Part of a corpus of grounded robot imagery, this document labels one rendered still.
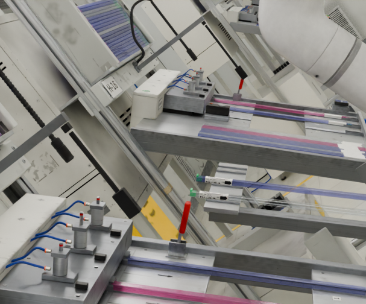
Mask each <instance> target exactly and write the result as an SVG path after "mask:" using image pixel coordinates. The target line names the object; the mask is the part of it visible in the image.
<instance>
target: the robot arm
mask: <svg viewBox="0 0 366 304"><path fill-rule="evenodd" d="M325 1H326V0H260V1H259V12H258V20H259V29H260V32H261V34H262V37H263V38H264V40H265V41H266V43H267V44H268V45H269V46H270V47H271V48H272V49H273V50H275V52H276V53H278V54H279V55H281V56H282V57H283V58H285V59H287V61H289V62H291V63H292V64H293V65H295V66H296V67H298V68H299V69H301V70H302V71H304V72H305V73H307V74H308V75H310V76H311V77H312V78H314V79H316V80H317V81H319V82H320V83H321V84H323V85H324V86H326V87H327V88H329V89H330V90H332V91H333V92H335V93H336V94H338V95H339V96H341V97H342V98H343V99H345V100H346V101H348V102H349V103H351V104H353V105H354V106H356V107H357V108H359V109H360V110H362V111H363V112H365V113H366V44H365V43H364V42H362V41H361V40H359V39H358V38H357V37H355V36H354V35H352V34H350V33H349V32H348V31H346V30H345V29H343V28H342V27H340V26H339V25H338V24H336V23H334V21H332V20H330V19H329V18H328V17H327V16H326V15H325V13H324V4H325Z"/></svg>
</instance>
